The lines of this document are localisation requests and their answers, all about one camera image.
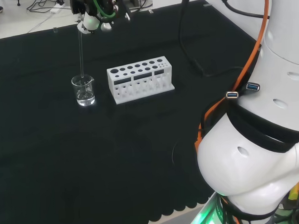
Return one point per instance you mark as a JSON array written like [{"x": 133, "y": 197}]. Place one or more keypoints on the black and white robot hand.
[{"x": 92, "y": 20}]

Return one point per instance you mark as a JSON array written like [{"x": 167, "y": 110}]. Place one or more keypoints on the clear glass rod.
[{"x": 81, "y": 55}]

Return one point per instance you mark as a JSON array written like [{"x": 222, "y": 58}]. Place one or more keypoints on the clear glass beaker with water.
[{"x": 85, "y": 97}]

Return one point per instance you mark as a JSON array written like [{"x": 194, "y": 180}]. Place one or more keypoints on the white test tube rack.
[{"x": 138, "y": 89}]

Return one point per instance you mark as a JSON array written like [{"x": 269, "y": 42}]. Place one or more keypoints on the white power strip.
[{"x": 57, "y": 9}]

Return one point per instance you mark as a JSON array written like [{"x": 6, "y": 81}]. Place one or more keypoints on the black bench cloth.
[{"x": 92, "y": 156}]

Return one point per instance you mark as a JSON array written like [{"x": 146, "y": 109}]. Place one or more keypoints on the blue USB connector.
[
  {"x": 232, "y": 94},
  {"x": 253, "y": 86}
]

